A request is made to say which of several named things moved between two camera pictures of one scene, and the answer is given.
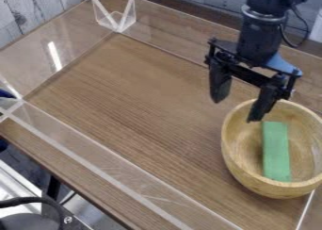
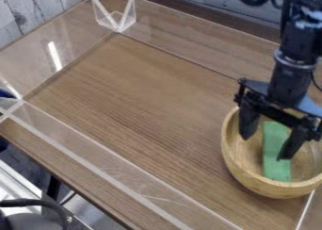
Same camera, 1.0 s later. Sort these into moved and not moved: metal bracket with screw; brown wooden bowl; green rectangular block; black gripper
Moved: black gripper
Not moved: green rectangular block; metal bracket with screw; brown wooden bowl
